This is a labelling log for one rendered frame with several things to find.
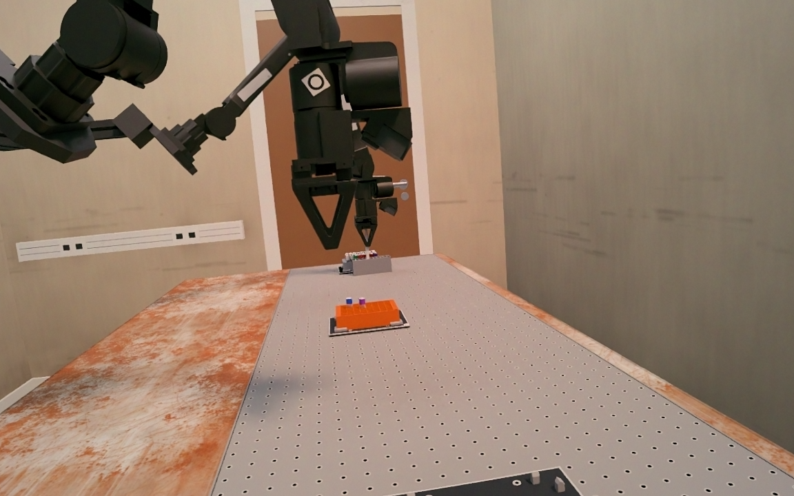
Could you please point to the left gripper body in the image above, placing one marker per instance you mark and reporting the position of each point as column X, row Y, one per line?
column 360, row 212

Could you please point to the orange grid tube rack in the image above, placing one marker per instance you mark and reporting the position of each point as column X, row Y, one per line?
column 375, row 314

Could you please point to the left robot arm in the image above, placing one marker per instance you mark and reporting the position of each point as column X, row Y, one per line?
column 221, row 122

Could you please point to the grey slotted rack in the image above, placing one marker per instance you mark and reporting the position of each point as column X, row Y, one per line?
column 376, row 264

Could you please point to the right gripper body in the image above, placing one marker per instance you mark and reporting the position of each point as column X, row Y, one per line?
column 308, row 147

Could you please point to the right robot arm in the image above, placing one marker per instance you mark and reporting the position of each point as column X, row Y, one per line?
column 53, row 94

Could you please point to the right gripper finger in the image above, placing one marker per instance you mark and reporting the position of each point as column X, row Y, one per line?
column 329, row 230
column 304, row 191

